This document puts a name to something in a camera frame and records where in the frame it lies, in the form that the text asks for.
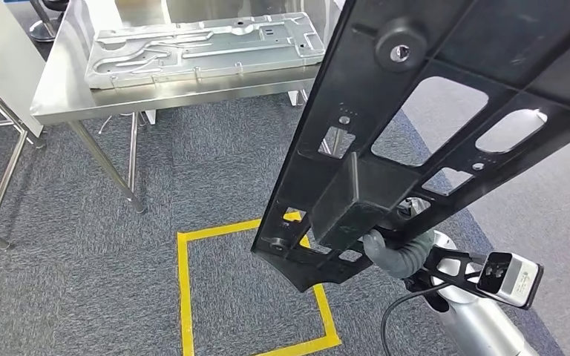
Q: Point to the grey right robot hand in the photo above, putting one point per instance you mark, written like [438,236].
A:
[398,260]

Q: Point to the black plastic plate frame part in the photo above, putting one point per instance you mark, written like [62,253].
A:
[462,39]

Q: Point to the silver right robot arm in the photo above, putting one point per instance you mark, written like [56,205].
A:
[481,329]

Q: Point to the stainless steel workbench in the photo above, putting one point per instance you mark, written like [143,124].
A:
[68,103]

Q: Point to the yellow floor tape square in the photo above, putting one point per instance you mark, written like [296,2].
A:
[183,295]

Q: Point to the aluminium fixture plate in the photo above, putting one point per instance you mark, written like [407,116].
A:
[206,49]

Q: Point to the white topped steel table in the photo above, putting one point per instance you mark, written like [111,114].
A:
[0,59]

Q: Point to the pale wrist camera black mount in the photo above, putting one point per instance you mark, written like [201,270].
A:
[521,280]

